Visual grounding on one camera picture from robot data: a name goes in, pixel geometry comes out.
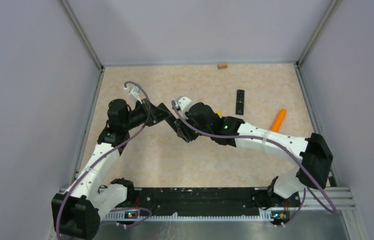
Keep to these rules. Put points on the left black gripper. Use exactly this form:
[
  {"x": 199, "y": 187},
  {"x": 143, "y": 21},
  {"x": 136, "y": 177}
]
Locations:
[{"x": 152, "y": 115}]

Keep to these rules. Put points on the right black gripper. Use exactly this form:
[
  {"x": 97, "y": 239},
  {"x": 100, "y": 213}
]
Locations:
[{"x": 184, "y": 132}]

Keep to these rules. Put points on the black remote control with buttons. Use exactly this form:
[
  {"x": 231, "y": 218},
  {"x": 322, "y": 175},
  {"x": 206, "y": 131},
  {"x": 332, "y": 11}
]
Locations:
[{"x": 240, "y": 97}]

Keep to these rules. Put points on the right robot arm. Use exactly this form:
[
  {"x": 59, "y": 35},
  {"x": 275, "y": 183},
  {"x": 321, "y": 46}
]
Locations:
[{"x": 311, "y": 156}]

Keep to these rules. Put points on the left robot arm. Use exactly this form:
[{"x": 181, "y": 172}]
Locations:
[{"x": 79, "y": 211}]

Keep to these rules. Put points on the brown wooden block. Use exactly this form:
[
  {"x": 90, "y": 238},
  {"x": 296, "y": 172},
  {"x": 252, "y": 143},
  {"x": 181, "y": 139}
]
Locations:
[{"x": 222, "y": 65}]

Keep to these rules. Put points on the orange toy microphone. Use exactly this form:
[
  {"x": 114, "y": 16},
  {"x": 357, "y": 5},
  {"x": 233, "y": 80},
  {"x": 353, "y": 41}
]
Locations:
[{"x": 278, "y": 120}]

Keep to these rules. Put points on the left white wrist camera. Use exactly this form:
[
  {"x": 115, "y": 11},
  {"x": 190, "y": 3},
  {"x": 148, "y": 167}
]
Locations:
[{"x": 134, "y": 93}]

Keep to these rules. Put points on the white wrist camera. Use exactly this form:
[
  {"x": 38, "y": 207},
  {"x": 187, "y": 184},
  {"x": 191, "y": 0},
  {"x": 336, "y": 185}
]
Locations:
[
  {"x": 183, "y": 104},
  {"x": 134, "y": 93}
]

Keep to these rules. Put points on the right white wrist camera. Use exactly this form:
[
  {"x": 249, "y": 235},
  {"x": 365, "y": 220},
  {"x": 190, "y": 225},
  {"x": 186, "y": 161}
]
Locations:
[{"x": 183, "y": 104}]

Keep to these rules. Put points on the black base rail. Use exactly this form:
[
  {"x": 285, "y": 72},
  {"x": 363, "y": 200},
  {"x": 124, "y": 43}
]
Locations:
[{"x": 199, "y": 201}]

